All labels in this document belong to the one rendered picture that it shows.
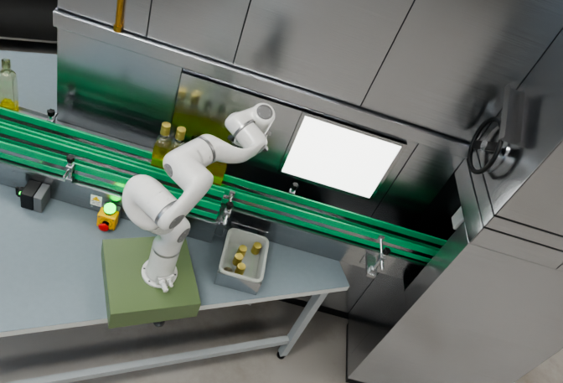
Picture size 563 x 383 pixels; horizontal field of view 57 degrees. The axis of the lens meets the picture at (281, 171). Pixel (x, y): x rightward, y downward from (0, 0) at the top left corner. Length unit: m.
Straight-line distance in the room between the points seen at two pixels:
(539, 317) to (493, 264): 0.40
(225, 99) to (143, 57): 0.34
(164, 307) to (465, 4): 1.40
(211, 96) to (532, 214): 1.20
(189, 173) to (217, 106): 0.69
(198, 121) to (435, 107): 0.90
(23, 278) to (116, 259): 0.31
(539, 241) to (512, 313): 0.44
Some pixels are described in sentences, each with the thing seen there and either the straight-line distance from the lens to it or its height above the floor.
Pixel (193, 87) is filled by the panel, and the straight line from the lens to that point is 1.98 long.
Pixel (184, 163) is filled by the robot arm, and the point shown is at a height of 1.49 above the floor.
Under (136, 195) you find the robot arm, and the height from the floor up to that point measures 1.38.
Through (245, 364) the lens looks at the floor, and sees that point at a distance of 2.77.
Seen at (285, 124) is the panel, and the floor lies 1.24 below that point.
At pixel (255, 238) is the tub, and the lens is 2.11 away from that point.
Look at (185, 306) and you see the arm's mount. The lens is 1.87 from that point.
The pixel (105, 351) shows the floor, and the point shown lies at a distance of 2.70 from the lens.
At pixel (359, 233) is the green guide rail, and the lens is 2.17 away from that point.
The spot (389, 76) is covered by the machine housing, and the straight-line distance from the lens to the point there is 1.91.
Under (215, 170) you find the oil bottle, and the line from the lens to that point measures 2.02.
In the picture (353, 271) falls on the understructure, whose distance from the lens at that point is 2.68.
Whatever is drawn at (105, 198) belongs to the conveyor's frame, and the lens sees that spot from 2.10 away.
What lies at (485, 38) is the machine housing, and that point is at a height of 1.80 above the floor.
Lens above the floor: 2.44
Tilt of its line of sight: 42 degrees down
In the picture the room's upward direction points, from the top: 23 degrees clockwise
